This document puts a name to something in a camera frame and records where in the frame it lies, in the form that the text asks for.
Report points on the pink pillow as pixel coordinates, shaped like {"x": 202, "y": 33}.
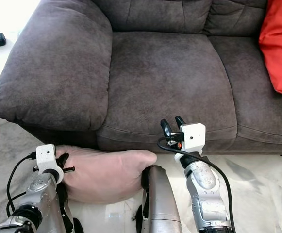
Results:
{"x": 104, "y": 174}

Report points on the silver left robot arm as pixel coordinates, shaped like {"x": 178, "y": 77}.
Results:
{"x": 39, "y": 199}

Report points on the dark brown fabric sofa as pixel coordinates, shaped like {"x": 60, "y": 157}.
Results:
{"x": 160, "y": 77}

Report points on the red pillow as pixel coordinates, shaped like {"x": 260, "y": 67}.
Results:
{"x": 280, "y": 48}

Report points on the silver robot leg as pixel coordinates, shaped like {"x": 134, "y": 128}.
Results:
{"x": 160, "y": 204}

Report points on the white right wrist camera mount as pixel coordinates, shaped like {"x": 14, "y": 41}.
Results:
{"x": 193, "y": 135}

